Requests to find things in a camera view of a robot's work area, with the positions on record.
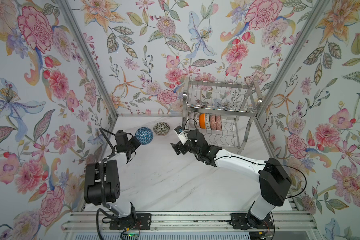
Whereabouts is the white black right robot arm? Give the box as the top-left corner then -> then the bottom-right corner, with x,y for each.
171,126 -> 292,231

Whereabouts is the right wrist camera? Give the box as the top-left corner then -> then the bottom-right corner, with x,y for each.
174,126 -> 188,145

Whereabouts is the dark floral bowl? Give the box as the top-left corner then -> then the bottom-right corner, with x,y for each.
210,114 -> 217,130

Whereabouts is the green leaf pattern bowl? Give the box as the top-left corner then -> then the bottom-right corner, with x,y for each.
215,115 -> 222,131

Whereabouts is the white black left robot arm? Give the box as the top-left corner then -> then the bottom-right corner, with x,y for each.
84,128 -> 141,230

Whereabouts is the brown mandala pattern bowl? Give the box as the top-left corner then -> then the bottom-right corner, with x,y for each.
193,113 -> 199,128

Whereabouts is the plain white bowl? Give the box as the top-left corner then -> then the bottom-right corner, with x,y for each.
199,113 -> 206,129

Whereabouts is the blue pattern bowl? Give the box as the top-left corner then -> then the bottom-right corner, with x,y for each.
134,127 -> 153,145

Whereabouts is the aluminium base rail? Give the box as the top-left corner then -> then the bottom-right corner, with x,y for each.
61,211 -> 317,233

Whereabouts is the pale green pattern bowl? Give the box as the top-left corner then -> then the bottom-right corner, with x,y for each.
205,114 -> 211,130

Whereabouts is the dark speckled bowl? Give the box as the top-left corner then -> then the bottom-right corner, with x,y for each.
153,122 -> 170,136

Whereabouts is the two-tier steel dish rack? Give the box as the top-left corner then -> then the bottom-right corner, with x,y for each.
182,78 -> 263,154

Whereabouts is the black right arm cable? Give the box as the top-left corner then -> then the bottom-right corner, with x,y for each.
182,118 -> 308,199

